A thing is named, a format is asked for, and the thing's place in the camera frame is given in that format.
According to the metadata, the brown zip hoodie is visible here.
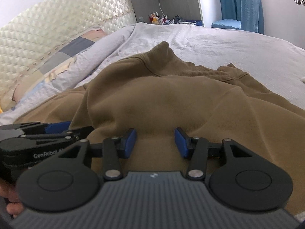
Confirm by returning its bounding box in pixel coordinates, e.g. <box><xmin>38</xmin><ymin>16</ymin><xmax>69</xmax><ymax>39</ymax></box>
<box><xmin>17</xmin><ymin>42</ymin><xmax>304</xmax><ymax>214</ymax></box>

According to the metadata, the person left hand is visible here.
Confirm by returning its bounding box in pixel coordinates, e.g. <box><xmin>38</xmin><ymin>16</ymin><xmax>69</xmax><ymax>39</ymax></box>
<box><xmin>1</xmin><ymin>179</ymin><xmax>24</xmax><ymax>218</ymax></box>

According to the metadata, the plaid patchwork pillow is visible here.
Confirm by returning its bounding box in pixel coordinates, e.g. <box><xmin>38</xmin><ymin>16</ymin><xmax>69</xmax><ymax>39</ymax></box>
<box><xmin>12</xmin><ymin>27</ymin><xmax>108</xmax><ymax>103</ymax></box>

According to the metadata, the cream quilted headboard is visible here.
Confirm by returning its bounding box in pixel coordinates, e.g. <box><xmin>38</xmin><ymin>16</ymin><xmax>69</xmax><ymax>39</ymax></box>
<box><xmin>1</xmin><ymin>0</ymin><xmax>136</xmax><ymax>110</ymax></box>

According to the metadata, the blue covered chair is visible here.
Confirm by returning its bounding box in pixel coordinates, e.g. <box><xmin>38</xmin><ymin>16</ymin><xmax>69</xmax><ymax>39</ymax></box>
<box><xmin>211</xmin><ymin>0</ymin><xmax>263</xmax><ymax>33</ymax></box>

